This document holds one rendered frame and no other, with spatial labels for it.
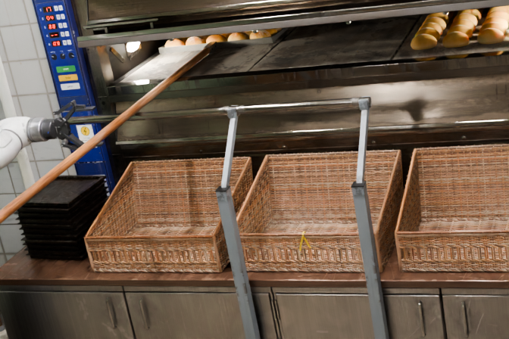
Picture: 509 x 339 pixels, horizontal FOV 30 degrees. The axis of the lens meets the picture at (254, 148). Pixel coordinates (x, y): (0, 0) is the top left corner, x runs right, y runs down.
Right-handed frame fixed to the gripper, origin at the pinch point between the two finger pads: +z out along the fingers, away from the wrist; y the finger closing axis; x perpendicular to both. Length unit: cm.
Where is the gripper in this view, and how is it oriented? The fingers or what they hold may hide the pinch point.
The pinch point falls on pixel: (95, 126)
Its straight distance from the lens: 343.9
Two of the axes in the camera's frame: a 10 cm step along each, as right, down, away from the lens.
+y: 1.7, 9.3, 3.3
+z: 9.3, -0.4, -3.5
